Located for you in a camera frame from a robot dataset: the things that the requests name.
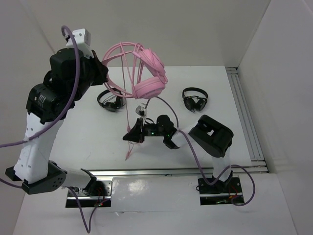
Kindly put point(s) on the aluminium front rail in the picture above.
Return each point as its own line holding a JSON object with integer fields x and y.
{"x": 170, "y": 172}

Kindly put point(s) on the pink gaming headset with cable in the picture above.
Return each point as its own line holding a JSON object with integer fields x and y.
{"x": 143, "y": 72}

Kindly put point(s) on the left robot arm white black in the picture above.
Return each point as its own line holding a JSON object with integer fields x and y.
{"x": 45, "y": 115}

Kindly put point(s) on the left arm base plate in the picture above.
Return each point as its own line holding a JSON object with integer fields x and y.
{"x": 100, "y": 197}

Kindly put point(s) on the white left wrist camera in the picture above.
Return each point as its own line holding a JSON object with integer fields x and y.
{"x": 83, "y": 40}

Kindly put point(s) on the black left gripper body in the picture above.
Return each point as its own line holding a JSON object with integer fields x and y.
{"x": 93, "y": 73}

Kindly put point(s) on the black headphones on left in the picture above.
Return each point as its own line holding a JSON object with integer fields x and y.
{"x": 110, "y": 101}

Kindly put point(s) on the black headphones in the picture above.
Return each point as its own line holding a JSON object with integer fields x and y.
{"x": 194, "y": 102}
{"x": 110, "y": 101}

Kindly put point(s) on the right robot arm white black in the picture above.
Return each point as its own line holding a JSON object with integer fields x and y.
{"x": 213, "y": 137}

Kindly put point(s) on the black headphones on right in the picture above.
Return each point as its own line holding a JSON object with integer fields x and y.
{"x": 194, "y": 102}

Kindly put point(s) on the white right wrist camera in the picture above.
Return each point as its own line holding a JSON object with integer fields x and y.
{"x": 141, "y": 110}

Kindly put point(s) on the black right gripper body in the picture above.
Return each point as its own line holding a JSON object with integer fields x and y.
{"x": 151, "y": 130}

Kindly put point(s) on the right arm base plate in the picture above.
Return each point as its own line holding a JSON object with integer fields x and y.
{"x": 210, "y": 195}

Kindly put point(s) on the aluminium side rail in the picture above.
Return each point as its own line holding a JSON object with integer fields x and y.
{"x": 257, "y": 158}

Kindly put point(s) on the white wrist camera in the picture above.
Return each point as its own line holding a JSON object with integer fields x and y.
{"x": 83, "y": 40}
{"x": 141, "y": 110}

